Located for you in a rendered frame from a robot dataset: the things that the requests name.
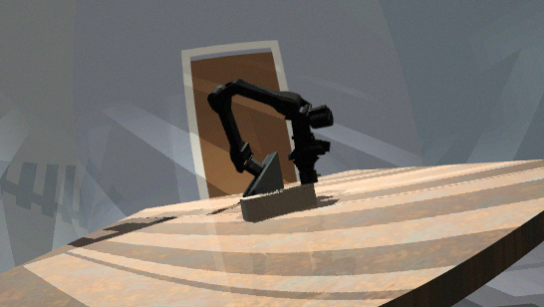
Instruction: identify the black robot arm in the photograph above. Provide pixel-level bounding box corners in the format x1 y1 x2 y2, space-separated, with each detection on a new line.
207 78 334 178

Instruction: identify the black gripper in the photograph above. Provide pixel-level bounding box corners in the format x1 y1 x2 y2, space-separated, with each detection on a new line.
288 130 325 181

